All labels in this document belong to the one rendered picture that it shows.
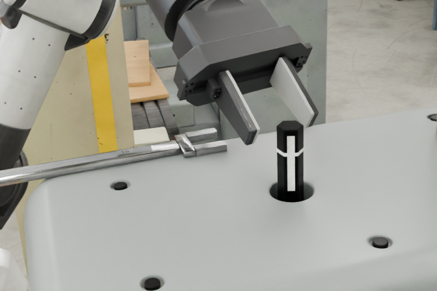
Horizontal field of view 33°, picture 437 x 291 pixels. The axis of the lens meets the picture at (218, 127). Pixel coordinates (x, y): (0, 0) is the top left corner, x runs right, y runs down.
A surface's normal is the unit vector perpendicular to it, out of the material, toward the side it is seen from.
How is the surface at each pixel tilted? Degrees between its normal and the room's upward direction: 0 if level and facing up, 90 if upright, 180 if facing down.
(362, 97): 0
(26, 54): 88
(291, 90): 90
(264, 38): 30
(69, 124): 90
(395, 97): 0
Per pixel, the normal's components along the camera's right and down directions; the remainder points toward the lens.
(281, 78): -0.87, 0.25
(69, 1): 0.34, 0.42
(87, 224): -0.04, -0.90
